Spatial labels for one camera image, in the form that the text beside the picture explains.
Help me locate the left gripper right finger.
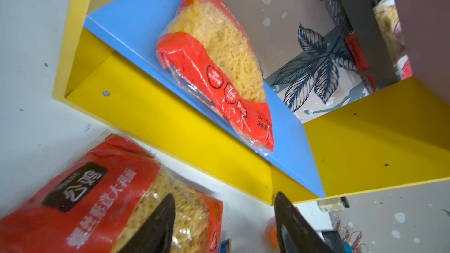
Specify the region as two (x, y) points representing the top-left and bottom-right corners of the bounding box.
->
(274, 192), (333, 253)

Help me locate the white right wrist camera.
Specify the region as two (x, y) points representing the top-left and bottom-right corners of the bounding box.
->
(321, 230), (353, 253)

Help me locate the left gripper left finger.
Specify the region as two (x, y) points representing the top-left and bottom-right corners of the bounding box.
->
(119, 194), (175, 253)

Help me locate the red macaroni bag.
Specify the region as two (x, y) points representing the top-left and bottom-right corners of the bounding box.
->
(157, 0), (275, 151)

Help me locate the red noodle bag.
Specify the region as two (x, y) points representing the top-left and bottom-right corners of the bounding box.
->
(1, 134), (223, 253)

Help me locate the Chuba cassava chips bag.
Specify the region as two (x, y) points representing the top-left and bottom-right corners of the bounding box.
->
(373, 0), (413, 80)

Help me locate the blue shell pasta bag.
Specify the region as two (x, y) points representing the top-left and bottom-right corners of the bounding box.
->
(218, 238), (232, 253)

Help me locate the small spice bottle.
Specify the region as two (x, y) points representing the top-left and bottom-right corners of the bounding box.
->
(318, 197), (350, 213)

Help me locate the orange pastatime pasta bag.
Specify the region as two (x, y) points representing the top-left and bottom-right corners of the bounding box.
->
(264, 217), (279, 249)

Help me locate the black wall basket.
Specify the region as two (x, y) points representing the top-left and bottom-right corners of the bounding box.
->
(324, 0), (401, 91)

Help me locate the yellow shelf unit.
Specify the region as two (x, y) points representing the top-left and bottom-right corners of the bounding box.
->
(53, 0), (450, 203)

